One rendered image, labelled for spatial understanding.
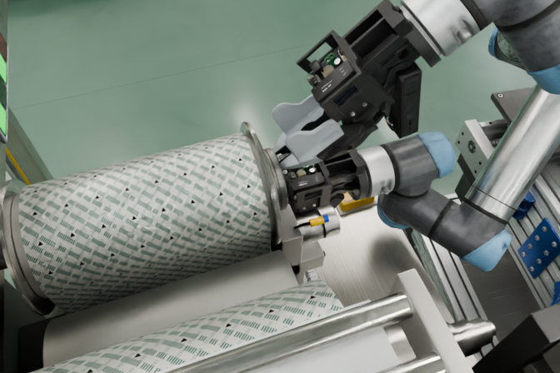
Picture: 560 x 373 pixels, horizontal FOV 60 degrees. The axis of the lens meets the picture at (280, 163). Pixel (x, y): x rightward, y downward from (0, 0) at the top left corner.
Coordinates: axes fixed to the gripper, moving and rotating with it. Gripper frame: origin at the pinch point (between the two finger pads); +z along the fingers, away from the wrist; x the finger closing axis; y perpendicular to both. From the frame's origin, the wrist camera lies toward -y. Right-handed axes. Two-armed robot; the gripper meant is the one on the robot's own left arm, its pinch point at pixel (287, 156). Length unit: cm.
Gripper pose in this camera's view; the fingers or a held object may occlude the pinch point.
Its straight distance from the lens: 57.4
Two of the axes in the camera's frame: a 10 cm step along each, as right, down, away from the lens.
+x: 3.2, 7.4, -5.8
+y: -6.1, -3.1, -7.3
